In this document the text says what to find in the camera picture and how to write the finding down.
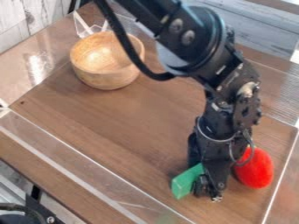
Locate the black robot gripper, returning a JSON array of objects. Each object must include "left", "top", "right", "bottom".
[{"left": 187, "top": 95, "right": 264, "bottom": 203}]

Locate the green rectangular block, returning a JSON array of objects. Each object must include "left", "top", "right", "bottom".
[{"left": 171, "top": 163, "right": 204, "bottom": 200}]

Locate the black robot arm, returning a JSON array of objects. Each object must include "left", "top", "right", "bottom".
[{"left": 112, "top": 0, "right": 261, "bottom": 201}]

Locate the brown wooden bowl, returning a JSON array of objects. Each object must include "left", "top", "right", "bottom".
[{"left": 69, "top": 31, "right": 140, "bottom": 90}]

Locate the red plush strawberry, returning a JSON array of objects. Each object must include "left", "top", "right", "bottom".
[{"left": 233, "top": 147, "right": 275, "bottom": 189}]

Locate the black clamp with cable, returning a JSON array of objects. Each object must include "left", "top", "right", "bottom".
[{"left": 0, "top": 185, "right": 65, "bottom": 224}]

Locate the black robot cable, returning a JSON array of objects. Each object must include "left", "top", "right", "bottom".
[{"left": 92, "top": 0, "right": 176, "bottom": 82}]

